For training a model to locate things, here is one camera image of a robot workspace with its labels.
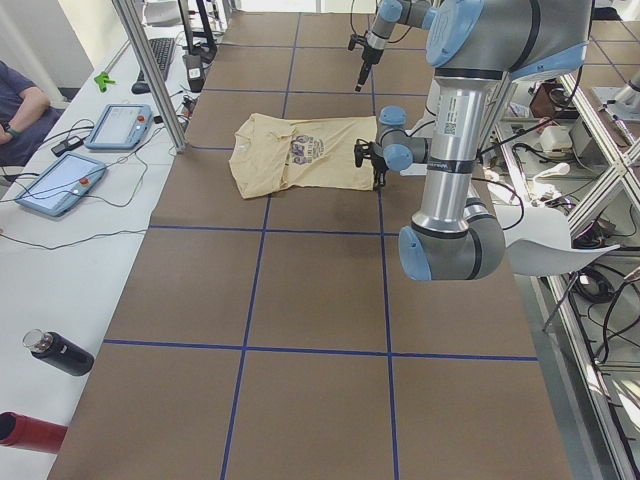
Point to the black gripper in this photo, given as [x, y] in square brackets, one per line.
[368, 53]
[378, 165]

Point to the beige long-sleeve printed shirt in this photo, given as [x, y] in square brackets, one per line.
[272, 154]

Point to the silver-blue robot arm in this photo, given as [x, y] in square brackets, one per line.
[414, 14]
[471, 46]

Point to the white curved shroud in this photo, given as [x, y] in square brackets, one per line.
[541, 245]

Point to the brown table mat with blue grid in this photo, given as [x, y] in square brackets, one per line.
[279, 338]

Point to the black keyboard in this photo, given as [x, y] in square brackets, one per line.
[163, 51]

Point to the black computer mouse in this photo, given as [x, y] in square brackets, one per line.
[140, 87]

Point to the far blue teach pendant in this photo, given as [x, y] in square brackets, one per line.
[120, 127]

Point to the blue teach pendant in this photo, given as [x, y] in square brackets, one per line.
[120, 127]
[60, 187]

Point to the green plastic clamp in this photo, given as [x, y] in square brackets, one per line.
[103, 80]

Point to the near blue teach pendant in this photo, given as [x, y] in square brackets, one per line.
[60, 187]

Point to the seated person in blue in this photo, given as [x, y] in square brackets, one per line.
[27, 117]

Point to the black steel-capped bottle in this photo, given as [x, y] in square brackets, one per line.
[59, 352]

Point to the red bottle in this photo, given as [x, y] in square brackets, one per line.
[24, 432]

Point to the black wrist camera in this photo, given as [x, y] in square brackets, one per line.
[362, 152]
[356, 39]

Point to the aluminium frame post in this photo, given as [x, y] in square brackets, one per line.
[129, 19]

